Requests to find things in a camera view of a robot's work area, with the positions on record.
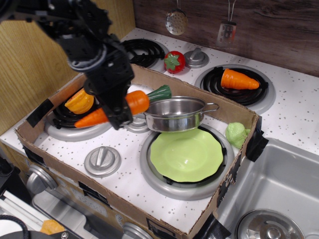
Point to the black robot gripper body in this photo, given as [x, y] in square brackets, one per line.
[109, 71]

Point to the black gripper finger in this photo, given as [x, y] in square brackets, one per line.
[120, 114]
[105, 101]

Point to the orange toy carrot green top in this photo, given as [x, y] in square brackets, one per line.
[138, 102]

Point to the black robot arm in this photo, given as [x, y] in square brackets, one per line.
[81, 30]

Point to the light green plastic plate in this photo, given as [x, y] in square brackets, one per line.
[190, 156]

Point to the orange toy carrot without top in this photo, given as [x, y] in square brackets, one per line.
[235, 80]

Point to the orange toy citrus half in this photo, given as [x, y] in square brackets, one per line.
[80, 103]

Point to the silver stove knob middle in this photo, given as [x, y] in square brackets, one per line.
[138, 125]

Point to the silver stove knob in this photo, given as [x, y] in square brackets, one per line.
[138, 125]
[196, 58]
[102, 161]

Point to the front left stove burner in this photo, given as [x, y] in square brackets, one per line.
[60, 124]

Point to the silver stove knob front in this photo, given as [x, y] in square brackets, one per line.
[102, 161]

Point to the small stainless steel pot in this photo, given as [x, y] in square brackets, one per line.
[177, 114]

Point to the red toy strawberry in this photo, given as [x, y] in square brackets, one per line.
[174, 62]

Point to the brown cardboard fence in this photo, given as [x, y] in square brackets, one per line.
[126, 192]

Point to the silver stove knob back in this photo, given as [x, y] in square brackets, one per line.
[196, 58]

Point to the hanging metal slotted spoon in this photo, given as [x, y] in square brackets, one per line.
[176, 21]

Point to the front right stove burner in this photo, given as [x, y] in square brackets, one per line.
[186, 191]

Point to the silver oven knob left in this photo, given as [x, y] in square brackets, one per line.
[39, 180]

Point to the silver oven knob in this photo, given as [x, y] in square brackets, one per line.
[39, 180]
[132, 231]

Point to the green toy lettuce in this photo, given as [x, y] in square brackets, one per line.
[236, 134]

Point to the silver oven knob right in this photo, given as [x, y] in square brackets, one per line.
[132, 231]

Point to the hanging metal spatula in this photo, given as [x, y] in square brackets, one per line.
[227, 29]

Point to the orange toy piece bottom left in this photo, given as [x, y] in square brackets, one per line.
[50, 227]

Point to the back right stove burner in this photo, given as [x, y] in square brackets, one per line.
[258, 100]

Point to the grey toy sink basin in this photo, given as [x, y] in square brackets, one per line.
[283, 179]

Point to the steel pot lid in sink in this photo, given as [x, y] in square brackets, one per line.
[267, 224]

